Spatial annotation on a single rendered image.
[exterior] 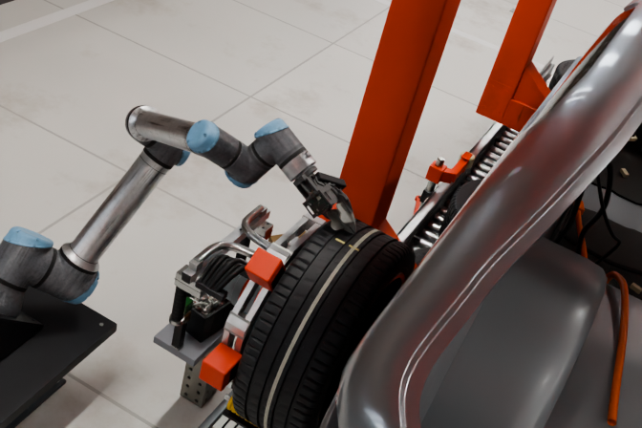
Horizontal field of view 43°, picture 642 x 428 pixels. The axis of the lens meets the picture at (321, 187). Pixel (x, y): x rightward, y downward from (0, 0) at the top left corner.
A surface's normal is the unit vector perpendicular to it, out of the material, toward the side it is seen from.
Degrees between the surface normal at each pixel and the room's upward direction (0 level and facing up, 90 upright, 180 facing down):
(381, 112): 90
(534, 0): 90
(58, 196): 0
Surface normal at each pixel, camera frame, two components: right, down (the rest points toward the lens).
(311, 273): -0.01, -0.53
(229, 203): 0.22, -0.80
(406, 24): -0.47, 0.41
